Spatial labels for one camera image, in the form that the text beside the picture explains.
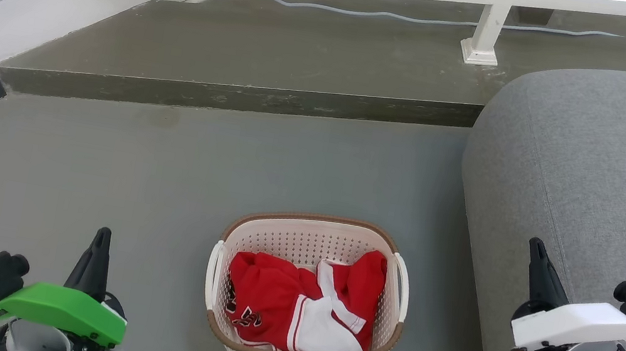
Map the grey fabric sofa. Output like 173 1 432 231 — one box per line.
430 41 626 351

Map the red jersey black print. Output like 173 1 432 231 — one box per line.
217 248 331 351

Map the raised concrete step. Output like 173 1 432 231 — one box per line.
0 0 626 195

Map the red and white jersey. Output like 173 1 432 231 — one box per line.
287 239 391 351

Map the light grey cable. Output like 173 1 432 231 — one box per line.
0 0 625 152

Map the white laundry basket brown rim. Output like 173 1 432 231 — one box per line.
193 197 421 351

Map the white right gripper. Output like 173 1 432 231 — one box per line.
507 236 626 351

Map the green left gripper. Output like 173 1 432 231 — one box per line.
0 210 143 351

